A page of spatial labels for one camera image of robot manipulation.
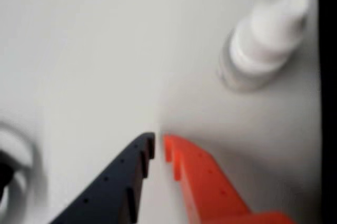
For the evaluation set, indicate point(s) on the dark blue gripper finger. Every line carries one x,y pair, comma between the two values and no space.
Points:
110,195

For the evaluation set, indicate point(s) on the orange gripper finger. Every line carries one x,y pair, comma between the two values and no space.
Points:
208,189

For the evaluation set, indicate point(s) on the white dropper bottle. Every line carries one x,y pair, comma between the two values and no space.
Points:
258,44

